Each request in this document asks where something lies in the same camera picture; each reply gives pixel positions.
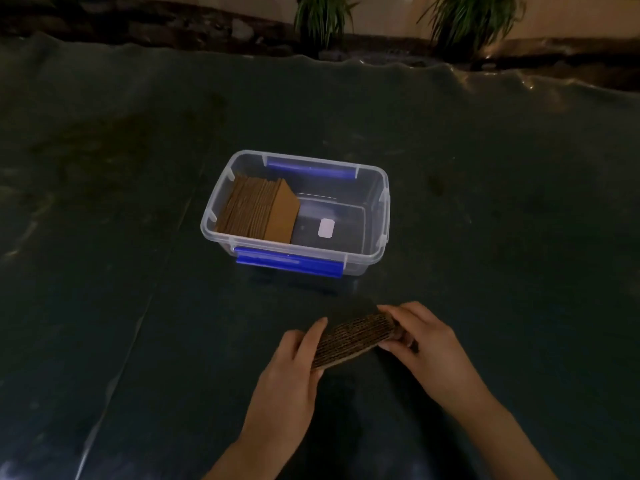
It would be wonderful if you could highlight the black plastic table sheet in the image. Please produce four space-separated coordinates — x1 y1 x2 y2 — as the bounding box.
0 32 640 480

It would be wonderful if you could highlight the green grass plant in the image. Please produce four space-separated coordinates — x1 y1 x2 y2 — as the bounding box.
417 0 527 59
292 0 362 51

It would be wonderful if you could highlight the dark stone garden border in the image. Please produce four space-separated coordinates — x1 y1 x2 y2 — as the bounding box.
0 0 640 93

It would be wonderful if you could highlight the person's left hand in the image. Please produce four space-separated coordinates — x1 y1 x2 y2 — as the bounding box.
239 317 329 448

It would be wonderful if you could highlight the bundle of cardboard sheets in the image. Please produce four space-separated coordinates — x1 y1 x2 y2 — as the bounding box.
310 312 402 371

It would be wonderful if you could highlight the clear plastic storage box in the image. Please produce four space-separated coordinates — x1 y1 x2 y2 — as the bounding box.
200 150 391 279

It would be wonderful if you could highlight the person's left forearm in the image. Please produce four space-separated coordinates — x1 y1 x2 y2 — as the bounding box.
202 434 287 480

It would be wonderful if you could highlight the blue box latch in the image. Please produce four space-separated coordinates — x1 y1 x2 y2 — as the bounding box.
234 246 346 279
265 157 358 181

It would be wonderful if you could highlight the person's right hand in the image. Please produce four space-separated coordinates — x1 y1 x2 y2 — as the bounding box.
377 301 487 403

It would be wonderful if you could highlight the person's right forearm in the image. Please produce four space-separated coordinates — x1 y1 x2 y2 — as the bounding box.
449 384 558 480

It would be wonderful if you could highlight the row of brown cardboard squares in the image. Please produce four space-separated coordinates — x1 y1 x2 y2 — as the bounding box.
215 174 302 244

